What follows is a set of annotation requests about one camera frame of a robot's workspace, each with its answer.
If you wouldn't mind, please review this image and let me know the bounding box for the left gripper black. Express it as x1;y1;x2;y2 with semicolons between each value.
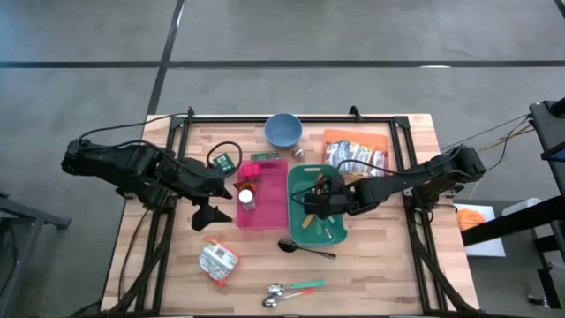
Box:
174;161;234;232

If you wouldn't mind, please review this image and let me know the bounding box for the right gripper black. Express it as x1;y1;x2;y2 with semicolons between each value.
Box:
303;174;357;220

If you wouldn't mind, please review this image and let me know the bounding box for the white-capped spice jar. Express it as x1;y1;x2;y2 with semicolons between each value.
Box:
237;188;257;212

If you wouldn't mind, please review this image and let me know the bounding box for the brown orange spice pouch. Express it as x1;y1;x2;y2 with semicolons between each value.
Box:
232;176;260;192

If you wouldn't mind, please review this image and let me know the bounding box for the blue ramen packet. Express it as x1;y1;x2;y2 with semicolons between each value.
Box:
328;140;354;167

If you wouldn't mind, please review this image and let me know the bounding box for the orange chicken ramen packet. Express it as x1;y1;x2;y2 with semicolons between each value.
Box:
198;237;241;289

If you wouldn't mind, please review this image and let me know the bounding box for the yellow ramen packet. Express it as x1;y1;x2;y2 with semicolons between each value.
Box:
348;143;386;165

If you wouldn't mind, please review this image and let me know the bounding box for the teal plastic bin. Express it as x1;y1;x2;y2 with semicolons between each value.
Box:
286;163;349;247

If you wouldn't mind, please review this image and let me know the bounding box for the green spice box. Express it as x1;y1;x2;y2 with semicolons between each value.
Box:
213;152;237;174

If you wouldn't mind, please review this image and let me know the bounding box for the pink plastic tray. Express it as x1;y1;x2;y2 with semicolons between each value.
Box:
236;158;290;231

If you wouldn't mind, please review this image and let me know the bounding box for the black spoon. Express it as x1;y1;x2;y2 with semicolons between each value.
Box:
277;238;337;261

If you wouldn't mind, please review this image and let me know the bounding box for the blue bowl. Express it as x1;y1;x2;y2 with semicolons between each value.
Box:
263;113;305;150

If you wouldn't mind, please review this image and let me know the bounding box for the orange cloth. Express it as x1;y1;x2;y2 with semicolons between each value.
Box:
456;208;486;232

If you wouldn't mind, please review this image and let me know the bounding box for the white paper sheet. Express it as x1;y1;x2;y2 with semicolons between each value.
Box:
453;202;508;258

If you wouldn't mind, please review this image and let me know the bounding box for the white plastic container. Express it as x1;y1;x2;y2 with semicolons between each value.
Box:
501;197;543;217

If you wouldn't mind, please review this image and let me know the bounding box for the grey metal stand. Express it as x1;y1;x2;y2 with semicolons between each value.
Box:
0;190;72;318

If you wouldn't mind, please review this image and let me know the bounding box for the black side table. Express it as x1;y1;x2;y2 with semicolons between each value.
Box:
458;99;565;310

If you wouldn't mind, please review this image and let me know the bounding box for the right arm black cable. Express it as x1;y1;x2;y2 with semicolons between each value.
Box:
289;157;394;208

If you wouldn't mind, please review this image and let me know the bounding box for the left arm thick cable loop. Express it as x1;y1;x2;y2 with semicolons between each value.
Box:
206;140;243;178

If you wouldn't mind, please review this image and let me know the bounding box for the teal-handled metal spoon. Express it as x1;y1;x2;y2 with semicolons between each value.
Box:
267;278;327;297

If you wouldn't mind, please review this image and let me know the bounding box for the black table frame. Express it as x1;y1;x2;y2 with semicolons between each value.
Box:
132;105;480;318

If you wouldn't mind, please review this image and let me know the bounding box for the orange-handled metal spoon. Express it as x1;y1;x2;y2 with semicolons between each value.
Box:
262;287;316;309

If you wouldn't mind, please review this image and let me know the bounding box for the thin black cable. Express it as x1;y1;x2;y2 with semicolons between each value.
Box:
79;112;191;142

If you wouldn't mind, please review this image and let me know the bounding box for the thin cable bundle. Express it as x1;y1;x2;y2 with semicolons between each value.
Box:
441;113;531;171

